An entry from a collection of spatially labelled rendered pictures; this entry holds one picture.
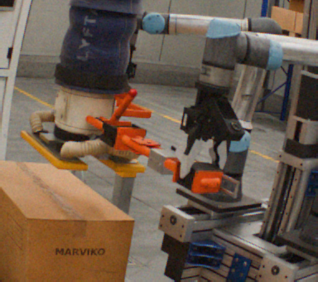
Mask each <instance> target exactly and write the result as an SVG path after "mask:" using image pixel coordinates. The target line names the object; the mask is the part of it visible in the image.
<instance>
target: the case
mask: <svg viewBox="0 0 318 282"><path fill-rule="evenodd" d="M134 222H135V221H134V220H133V219H132V218H131V217H130V216H129V215H128V214H125V213H124V212H122V211H121V210H120V209H119V208H118V207H116V206H114V205H113V204H111V203H110V202H109V201H108V200H107V199H105V198H104V197H102V196H100V195H99V194H98V193H97V192H96V191H94V190H93V189H91V188H90V187H88V185H87V184H85V183H84V182H81V181H80V180H79V179H78V178H77V177H76V176H74V175H73V174H72V173H71V172H69V171H68V170H65V169H57V168H56V167H55V166H54V165H52V164H51V163H20V162H15V161H0V279H1V280H2V282H124V281H125V279H124V278H125V275H126V271H127V264H128V258H129V257H128V255H129V251H130V247H131V244H132V242H131V240H132V236H133V229H134Z"/></svg>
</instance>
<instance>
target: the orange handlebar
mask: <svg viewBox="0 0 318 282"><path fill-rule="evenodd" d="M114 99H115V100H116V104H118V105H120V104H121V103H122V101H123V98H121V97H119V96H115V97H114ZM151 113H152V112H151V111H150V110H146V109H144V108H143V107H140V106H138V105H135V104H134V103H132V102H131V104H130V105H129V106H128V109H127V110H126V112H124V114H123V115H122V116H126V117H137V118H149V117H151ZM85 120H86V122H88V123H89V124H91V125H93V126H94V127H95V128H97V129H99V130H100V131H102V132H103V129H102V126H103V122H101V121H99V120H98V119H96V118H95V117H93V116H91V115H87V116H86V118H85ZM121 142H122V143H124V144H126V145H127V146H128V147H129V148H128V150H129V151H131V152H133V153H135V154H137V155H145V156H147V157H148V156H149V151H150V149H151V148H155V149H163V148H160V147H159V146H161V145H160V144H159V143H157V142H155V141H153V140H151V139H145V138H143V137H141V136H136V137H135V138H130V137H128V136H127V135H123V136H122V138H121ZM175 165H176V163H175V162H174V161H172V160H170V159H167V160H166V161H165V162H164V166H165V168H167V169H169V170H170V171H172V172H174V169H175ZM200 185H201V186H202V187H205V188H217V187H219V186H220V180H219V179H218V178H214V179H212V178H203V179H202V180H201V181H200Z"/></svg>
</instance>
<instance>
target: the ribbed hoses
mask: <svg viewBox="0 0 318 282"><path fill-rule="evenodd" d="M53 114H54V110H45V109H44V110H40V111H36V112H34V113H32V114H31V116H30V118H29V121H30V126H31V128H32V131H33V134H39V133H40V130H42V129H43V126H42V123H44V122H45V123H46V122H49V123H50V122H53V123H55V116H54V115H53ZM103 153H106V154H113V155H114V154H115V155H116V156H118V159H119V160H120V161H124V162H130V161H131V160H132V159H136V158H138V157H139V156H140V155H137V154H135V153H133V152H131V151H126V150H115V149H114V146H113V148H112V147H110V146H109V145H107V144H106V143H104V142H102V141H100V139H97V140H90V141H86V142H85V141H84V142H75V141H69V142H66V143H65V144H64V145H63V146H62V148H61V152H60V156H61V157H63V158H67V159H72V158H74V157H75V156H76V157H78V156H81V155H83V156H84V155H85V156H87V155H88V156H89V155H97V154H98V155H99V154H103Z"/></svg>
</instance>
